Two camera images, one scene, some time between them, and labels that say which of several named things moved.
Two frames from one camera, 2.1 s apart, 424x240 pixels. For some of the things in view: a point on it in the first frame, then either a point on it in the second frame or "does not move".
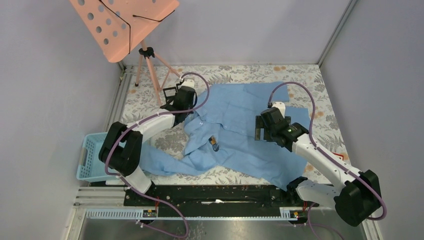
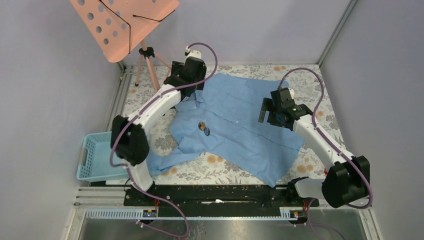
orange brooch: (213, 140) → (201, 126)
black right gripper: (260, 124) → (268, 105)
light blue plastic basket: (89, 167) does not move
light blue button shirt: (220, 134) does not move
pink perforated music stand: (118, 26) does not move
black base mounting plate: (217, 201) does not move
